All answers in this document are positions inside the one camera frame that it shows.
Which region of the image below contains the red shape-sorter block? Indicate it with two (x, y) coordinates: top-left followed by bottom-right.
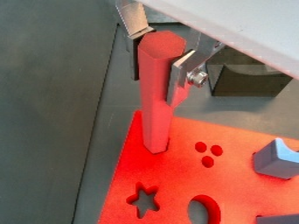
(98, 111), (299, 224)

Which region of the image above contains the short blue arch peg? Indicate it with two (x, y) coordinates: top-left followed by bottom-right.
(252, 138), (299, 179)

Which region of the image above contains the tall blue rectangular peg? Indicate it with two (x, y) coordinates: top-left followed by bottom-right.
(256, 214), (299, 224)

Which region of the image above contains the red hexagon bar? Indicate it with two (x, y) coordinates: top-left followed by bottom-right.
(138, 31), (186, 154)

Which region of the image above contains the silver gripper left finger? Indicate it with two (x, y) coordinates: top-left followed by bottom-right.
(116, 0), (155, 81)

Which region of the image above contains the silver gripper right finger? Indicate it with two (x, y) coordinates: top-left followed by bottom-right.
(166, 29), (226, 107)

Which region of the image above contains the black curved holder stand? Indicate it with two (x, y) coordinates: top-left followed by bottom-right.
(206, 46), (292, 97)

